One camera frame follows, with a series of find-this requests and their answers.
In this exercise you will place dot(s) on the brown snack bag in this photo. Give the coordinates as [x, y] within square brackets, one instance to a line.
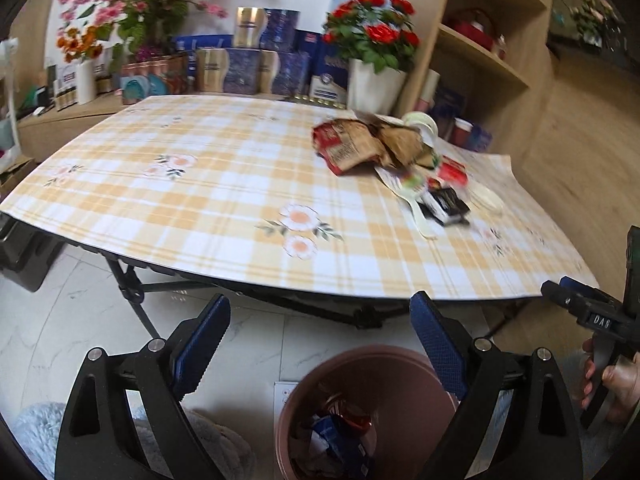
[360, 145]

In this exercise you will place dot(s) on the white faceted flower pot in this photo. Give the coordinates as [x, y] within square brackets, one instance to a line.
[375, 87]

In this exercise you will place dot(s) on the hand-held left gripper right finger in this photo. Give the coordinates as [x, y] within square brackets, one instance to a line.
[440, 347]

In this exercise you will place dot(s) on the pink artificial blossom arrangement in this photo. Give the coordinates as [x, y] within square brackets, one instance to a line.
[130, 0]

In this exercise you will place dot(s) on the orange checked floral tablecloth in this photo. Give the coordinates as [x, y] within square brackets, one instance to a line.
[200, 210]

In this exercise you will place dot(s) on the black packet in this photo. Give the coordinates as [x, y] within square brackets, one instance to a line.
[445, 205]

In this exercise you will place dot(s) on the red paper cup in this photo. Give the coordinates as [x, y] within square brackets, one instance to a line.
[462, 134]

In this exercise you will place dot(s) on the grey fluffy rug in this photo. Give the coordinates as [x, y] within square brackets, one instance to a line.
[40, 425]

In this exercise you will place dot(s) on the red cigarette box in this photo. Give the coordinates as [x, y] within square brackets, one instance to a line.
[452, 170]

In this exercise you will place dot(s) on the clear glass bottle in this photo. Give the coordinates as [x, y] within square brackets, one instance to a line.
[500, 47]

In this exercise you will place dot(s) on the red artificial rose plant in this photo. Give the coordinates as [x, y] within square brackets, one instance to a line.
[375, 35]

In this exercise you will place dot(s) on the instant noodle cup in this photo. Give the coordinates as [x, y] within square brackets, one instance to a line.
[422, 122]

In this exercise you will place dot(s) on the white ribbed vase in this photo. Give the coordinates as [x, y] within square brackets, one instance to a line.
[86, 82]

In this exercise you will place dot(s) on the small potted plant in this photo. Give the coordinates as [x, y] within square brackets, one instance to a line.
[595, 20]

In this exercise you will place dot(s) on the flat blue box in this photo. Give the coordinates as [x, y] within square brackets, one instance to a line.
[205, 42]

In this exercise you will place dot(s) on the dark blue cardboard box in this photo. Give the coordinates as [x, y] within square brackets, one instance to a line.
[332, 435]

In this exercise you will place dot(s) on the red soda can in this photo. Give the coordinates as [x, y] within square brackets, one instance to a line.
[355, 417]

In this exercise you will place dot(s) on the white plastic spoon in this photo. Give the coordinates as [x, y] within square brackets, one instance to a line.
[422, 222]

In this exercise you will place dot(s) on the small white blue box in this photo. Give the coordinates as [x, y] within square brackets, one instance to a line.
[327, 90]

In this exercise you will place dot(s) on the small light blue box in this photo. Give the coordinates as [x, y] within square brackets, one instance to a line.
[481, 139]

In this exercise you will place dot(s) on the white paper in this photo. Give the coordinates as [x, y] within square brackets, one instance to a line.
[311, 447]

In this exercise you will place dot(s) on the decorated metal tin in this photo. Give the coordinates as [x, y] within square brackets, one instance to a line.
[150, 80]

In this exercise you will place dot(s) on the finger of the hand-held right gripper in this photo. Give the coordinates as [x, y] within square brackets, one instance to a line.
[575, 300]

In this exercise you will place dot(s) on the wooden shelf unit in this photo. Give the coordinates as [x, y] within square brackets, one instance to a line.
[500, 90]

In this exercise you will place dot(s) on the orange artificial flowers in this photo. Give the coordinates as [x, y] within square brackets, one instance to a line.
[80, 45]

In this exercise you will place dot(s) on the stack of pastel cups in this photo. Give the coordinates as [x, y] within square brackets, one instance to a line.
[429, 90]

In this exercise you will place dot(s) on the black storage case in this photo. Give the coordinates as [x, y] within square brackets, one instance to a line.
[30, 260]

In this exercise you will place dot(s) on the red gift basket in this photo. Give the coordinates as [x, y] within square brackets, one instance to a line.
[472, 30]

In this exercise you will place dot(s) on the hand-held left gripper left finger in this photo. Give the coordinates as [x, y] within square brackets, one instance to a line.
[200, 347]

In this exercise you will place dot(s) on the brown plastic bin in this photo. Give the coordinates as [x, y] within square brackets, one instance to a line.
[390, 385]

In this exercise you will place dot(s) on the blue printed box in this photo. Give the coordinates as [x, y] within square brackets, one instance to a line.
[450, 102]

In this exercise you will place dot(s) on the black folding table frame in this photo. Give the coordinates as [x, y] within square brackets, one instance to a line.
[350, 312]

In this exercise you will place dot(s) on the pile of bags and packets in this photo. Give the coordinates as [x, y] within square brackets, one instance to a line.
[12, 160]

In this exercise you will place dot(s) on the person's right hand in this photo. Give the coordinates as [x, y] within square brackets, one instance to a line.
[625, 385]

